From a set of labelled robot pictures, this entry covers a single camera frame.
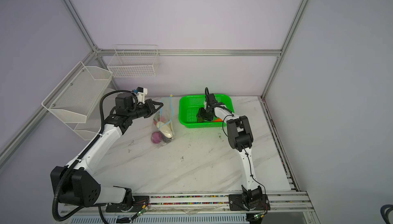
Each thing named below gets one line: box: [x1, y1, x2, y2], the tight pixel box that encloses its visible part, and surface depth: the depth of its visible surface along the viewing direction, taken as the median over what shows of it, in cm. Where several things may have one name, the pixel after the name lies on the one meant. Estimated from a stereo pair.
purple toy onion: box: [150, 131, 163, 144], surface depth 94 cm
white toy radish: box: [156, 121, 174, 139], surface depth 89 cm
